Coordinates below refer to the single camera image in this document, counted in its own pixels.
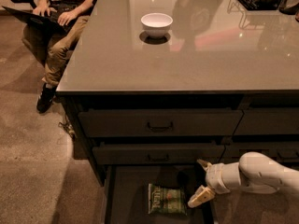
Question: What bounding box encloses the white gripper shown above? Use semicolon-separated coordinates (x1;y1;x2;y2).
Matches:
188;159;241;208

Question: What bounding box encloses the green jalapeno chip bag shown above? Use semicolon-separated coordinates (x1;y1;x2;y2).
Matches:
148;183;187;215

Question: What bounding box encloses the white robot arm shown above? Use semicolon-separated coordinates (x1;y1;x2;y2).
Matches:
188;152;299;208

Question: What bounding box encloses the top right drawer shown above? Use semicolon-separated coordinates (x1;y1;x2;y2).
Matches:
235;108;299;135

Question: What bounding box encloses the open bottom left drawer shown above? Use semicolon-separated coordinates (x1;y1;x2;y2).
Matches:
101;164;218;224

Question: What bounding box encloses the middle right drawer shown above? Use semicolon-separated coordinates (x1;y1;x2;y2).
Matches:
220;142;299;163

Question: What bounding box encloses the middle left drawer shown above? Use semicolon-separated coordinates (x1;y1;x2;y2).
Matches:
93;143;224;165

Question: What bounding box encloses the top left drawer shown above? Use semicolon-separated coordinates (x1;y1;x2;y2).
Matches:
78;109;243;137

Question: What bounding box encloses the dark round object on counter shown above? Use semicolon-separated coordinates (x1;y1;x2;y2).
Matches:
278;0;299;15

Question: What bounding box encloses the white ceramic bowl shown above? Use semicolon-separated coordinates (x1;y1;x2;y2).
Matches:
141;13;173;38

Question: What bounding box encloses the black laptop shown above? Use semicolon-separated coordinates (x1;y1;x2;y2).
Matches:
3;6;64;30

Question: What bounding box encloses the seated person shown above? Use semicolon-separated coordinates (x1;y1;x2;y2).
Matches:
22;0;95;113

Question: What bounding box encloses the cable bundle on floor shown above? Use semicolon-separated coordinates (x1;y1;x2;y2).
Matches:
57;115;77;140

